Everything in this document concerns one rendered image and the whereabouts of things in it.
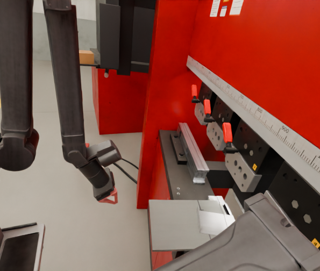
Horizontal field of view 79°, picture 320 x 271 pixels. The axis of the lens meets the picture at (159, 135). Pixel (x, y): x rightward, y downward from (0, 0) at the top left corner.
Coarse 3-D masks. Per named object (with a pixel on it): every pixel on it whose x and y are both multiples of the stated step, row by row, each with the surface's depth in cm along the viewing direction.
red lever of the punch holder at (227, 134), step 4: (224, 124) 60; (228, 124) 60; (224, 128) 59; (228, 128) 59; (224, 132) 59; (228, 132) 59; (224, 136) 59; (228, 136) 58; (224, 140) 59; (228, 140) 58; (228, 144) 58; (224, 148) 58; (228, 148) 57; (232, 148) 57; (224, 152) 58; (228, 152) 57; (232, 152) 57; (236, 152) 58
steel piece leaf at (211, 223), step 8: (200, 216) 67; (208, 216) 67; (216, 216) 68; (200, 224) 62; (208, 224) 65; (216, 224) 65; (224, 224) 65; (200, 232) 62; (208, 232) 62; (216, 232) 62
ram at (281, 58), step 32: (256, 0) 54; (288, 0) 43; (224, 32) 72; (256, 32) 53; (288, 32) 42; (224, 64) 71; (256, 64) 53; (288, 64) 42; (224, 96) 69; (256, 96) 52; (288, 96) 41; (256, 128) 51; (288, 160) 40
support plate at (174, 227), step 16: (160, 208) 68; (176, 208) 69; (192, 208) 70; (208, 208) 71; (160, 224) 62; (176, 224) 63; (192, 224) 64; (160, 240) 58; (176, 240) 59; (192, 240) 59; (208, 240) 60
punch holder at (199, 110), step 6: (204, 84) 88; (204, 90) 88; (210, 90) 81; (198, 96) 95; (204, 96) 88; (210, 96) 81; (216, 96) 81; (210, 102) 82; (198, 108) 93; (198, 114) 93; (204, 114) 85; (210, 114) 85; (198, 120) 92
